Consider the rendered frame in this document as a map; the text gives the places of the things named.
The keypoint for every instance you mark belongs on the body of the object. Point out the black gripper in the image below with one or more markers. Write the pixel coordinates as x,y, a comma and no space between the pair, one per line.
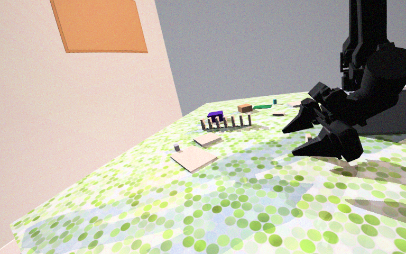
336,138

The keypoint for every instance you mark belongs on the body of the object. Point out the purple rectangular block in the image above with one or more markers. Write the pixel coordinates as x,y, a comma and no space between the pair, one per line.
213,115

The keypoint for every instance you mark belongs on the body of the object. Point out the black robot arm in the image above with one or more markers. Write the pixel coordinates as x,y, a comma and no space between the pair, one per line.
376,68

